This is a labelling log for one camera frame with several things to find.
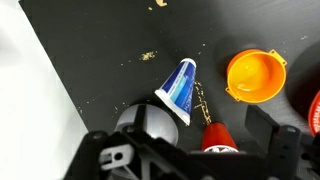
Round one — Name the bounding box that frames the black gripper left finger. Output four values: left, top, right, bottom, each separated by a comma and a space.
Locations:
63, 129, 193, 180

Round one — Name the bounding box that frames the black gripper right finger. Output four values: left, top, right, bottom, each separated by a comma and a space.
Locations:
244, 104, 303, 180

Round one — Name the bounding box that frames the red plastic cup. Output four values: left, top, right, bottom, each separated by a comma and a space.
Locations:
200, 121, 240, 154

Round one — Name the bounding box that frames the red plastic bowl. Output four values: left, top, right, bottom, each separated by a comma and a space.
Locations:
306, 89, 320, 138

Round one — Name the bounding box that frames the yellow crumb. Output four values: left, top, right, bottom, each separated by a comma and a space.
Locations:
138, 50, 158, 62

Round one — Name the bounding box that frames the blue white toothpaste tube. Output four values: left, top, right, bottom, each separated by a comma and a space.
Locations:
154, 57, 197, 127

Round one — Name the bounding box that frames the orange plastic bowl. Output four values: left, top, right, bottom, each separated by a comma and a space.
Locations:
224, 48, 288, 104

